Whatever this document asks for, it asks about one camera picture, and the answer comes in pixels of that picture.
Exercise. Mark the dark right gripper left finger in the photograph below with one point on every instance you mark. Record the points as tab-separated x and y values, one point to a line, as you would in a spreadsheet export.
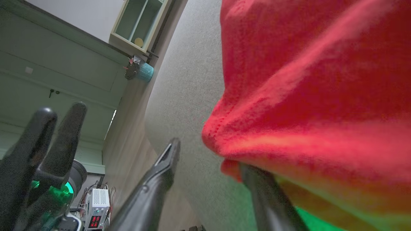
151	189

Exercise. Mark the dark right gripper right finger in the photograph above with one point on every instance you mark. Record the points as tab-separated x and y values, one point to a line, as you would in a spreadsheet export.
269	205

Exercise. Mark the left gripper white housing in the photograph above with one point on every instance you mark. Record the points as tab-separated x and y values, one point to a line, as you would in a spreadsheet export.
61	197

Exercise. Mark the red jersey white trim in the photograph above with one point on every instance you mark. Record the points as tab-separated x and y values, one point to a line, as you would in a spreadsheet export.
305	80

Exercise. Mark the white bench power supply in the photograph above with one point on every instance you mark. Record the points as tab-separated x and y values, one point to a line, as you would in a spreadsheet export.
99	200

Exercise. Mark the black bin liner with trash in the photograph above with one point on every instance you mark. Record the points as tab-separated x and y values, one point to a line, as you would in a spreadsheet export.
131	70

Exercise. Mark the grey sofa chaise cushion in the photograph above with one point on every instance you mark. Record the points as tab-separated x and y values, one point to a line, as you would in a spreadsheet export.
186	80

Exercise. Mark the teal waste basket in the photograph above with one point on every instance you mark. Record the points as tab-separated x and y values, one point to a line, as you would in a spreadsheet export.
147	72

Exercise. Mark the yellow round object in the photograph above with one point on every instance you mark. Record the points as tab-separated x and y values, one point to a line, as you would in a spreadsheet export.
138	42

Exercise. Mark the cream and mint TV cabinet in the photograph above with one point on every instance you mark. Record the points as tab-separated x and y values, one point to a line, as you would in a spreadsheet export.
138	19

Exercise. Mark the black wall hook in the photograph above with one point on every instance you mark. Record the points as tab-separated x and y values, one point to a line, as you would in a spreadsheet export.
50	93

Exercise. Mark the white wall switch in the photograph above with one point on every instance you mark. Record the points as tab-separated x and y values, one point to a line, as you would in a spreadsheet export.
29	70

